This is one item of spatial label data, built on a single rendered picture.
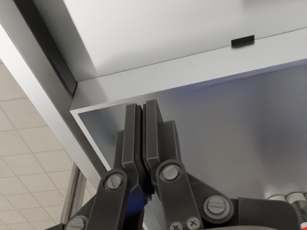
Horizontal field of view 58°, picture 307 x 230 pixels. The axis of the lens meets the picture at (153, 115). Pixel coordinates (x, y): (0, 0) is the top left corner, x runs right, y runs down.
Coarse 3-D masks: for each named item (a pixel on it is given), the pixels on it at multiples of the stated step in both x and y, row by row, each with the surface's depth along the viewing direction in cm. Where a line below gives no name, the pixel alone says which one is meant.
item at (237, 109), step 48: (240, 48) 20; (288, 48) 19; (96, 96) 20; (144, 96) 19; (192, 96) 24; (240, 96) 24; (288, 96) 24; (96, 144) 23; (192, 144) 28; (240, 144) 28; (288, 144) 28; (240, 192) 34; (288, 192) 34
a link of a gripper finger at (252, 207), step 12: (240, 204) 10; (252, 204) 10; (264, 204) 10; (276, 204) 10; (288, 204) 10; (240, 216) 10; (252, 216) 10; (264, 216) 10; (276, 216) 10; (288, 216) 9; (276, 228) 9; (288, 228) 9; (300, 228) 9
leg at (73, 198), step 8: (72, 168) 76; (72, 176) 74; (80, 176) 74; (72, 184) 72; (80, 184) 72; (72, 192) 70; (80, 192) 71; (64, 200) 69; (72, 200) 68; (80, 200) 70; (64, 208) 67; (72, 208) 67; (80, 208) 69; (64, 216) 65
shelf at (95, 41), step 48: (48, 0) 18; (96, 0) 18; (144, 0) 18; (192, 0) 18; (240, 0) 18; (288, 0) 19; (0, 48) 20; (96, 48) 21; (144, 48) 21; (192, 48) 21
